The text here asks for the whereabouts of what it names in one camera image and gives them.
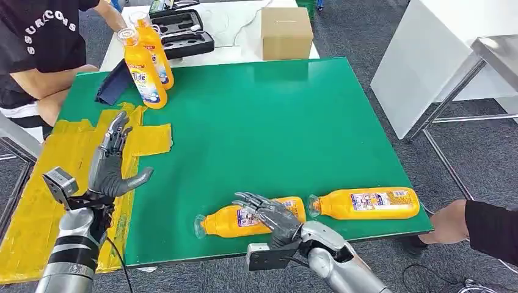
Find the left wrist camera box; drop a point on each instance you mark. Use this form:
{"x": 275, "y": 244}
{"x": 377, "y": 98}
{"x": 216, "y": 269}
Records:
{"x": 60, "y": 184}

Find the white table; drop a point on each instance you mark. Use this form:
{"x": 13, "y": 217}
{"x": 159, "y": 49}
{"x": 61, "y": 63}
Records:
{"x": 226, "y": 24}

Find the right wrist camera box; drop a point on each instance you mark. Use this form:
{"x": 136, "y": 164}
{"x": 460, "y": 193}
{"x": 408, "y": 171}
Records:
{"x": 263, "y": 256}

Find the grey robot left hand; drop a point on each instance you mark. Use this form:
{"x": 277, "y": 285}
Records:
{"x": 107, "y": 174}

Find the steel frame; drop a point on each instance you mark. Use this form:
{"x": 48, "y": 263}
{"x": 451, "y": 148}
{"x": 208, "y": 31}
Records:
{"x": 18, "y": 139}

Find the white panel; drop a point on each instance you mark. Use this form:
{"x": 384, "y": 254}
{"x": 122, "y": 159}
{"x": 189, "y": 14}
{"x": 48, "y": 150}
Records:
{"x": 412, "y": 60}

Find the green table mat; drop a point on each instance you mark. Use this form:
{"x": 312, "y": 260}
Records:
{"x": 263, "y": 121}

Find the black open tool case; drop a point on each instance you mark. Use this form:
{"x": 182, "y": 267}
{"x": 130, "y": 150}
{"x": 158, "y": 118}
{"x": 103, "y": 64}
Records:
{"x": 184, "y": 38}

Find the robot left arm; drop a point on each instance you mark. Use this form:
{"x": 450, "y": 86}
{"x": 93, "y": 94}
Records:
{"x": 73, "y": 242}

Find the orange bottle clear cap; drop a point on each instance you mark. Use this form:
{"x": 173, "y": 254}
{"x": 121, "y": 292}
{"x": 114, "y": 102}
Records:
{"x": 344, "y": 206}
{"x": 147, "y": 89}
{"x": 222, "y": 224}
{"x": 157, "y": 46}

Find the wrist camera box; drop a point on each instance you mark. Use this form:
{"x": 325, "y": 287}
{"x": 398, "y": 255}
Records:
{"x": 60, "y": 184}
{"x": 263, "y": 256}

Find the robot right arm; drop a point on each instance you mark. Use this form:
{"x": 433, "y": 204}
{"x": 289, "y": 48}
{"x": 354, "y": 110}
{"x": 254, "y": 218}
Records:
{"x": 336, "y": 271}

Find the seated person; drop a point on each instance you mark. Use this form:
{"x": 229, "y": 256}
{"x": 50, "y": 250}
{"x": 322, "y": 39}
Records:
{"x": 40, "y": 40}

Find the person's hand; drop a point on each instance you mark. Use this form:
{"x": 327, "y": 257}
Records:
{"x": 445, "y": 224}

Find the brown cardboard box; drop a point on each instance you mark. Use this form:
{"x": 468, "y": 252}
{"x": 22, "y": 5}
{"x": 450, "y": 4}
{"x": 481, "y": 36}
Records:
{"x": 285, "y": 36}

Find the dark blue cloth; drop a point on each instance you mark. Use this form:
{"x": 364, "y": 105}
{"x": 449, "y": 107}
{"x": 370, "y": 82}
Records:
{"x": 115, "y": 83}

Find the black flat device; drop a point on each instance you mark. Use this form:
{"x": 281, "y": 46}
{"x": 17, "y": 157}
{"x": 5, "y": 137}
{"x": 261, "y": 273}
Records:
{"x": 170, "y": 5}

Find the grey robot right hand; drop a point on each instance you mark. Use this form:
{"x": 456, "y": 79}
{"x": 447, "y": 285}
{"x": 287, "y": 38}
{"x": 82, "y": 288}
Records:
{"x": 279, "y": 224}

